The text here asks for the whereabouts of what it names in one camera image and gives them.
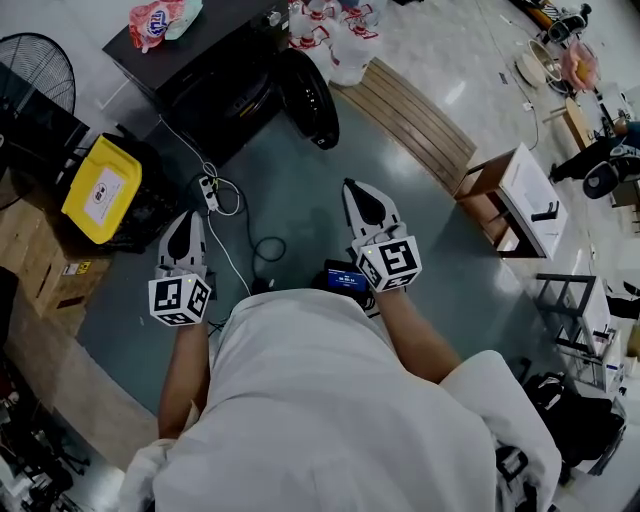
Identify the black waist screen device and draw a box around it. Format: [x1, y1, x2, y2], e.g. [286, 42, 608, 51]
[324, 259, 370, 292]

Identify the wooden stand with white sink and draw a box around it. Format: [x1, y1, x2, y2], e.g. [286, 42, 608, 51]
[452, 142, 569, 261]

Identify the black cable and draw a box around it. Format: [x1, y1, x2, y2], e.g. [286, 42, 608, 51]
[239, 194, 289, 296]

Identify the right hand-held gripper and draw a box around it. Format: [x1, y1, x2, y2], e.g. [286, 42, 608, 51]
[342, 178, 422, 294]

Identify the brown cardboard box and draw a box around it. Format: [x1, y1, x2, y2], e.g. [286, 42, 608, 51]
[34, 254, 112, 336]
[0, 199, 66, 301]

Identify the black metal frame table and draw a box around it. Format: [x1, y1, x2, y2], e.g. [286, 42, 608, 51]
[535, 273, 614, 356]

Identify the person's white shirt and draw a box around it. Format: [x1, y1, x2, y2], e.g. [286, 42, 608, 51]
[119, 288, 564, 512]

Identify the person's left forearm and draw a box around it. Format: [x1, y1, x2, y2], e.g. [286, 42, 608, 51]
[157, 319, 211, 441]

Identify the white power strip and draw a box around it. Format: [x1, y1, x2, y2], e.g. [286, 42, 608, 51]
[198, 174, 220, 212]

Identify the long white cable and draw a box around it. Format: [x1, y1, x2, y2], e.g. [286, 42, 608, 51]
[158, 114, 251, 296]

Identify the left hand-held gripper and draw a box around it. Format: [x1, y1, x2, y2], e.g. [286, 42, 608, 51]
[147, 210, 213, 327]

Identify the black faucet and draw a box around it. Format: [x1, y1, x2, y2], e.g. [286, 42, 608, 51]
[530, 199, 560, 224]

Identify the wooden slatted platform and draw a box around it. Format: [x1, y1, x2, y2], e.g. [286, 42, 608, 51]
[329, 57, 479, 196]

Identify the yellow bin lid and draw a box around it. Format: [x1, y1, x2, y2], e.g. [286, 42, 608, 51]
[60, 134, 143, 245]

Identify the large black floor fan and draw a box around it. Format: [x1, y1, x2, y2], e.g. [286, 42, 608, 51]
[0, 32, 76, 211]

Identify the pink green detergent bag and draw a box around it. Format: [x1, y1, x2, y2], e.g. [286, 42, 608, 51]
[128, 0, 204, 54]

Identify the person's right forearm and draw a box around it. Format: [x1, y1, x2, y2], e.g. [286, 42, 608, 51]
[374, 287, 461, 386]

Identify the coiled white cable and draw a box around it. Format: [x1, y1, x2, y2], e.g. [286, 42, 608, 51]
[204, 177, 242, 216]

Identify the black bin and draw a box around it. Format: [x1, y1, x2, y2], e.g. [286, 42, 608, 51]
[74, 139, 177, 254]

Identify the black cabinet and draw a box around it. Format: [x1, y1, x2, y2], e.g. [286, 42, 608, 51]
[102, 0, 291, 169]

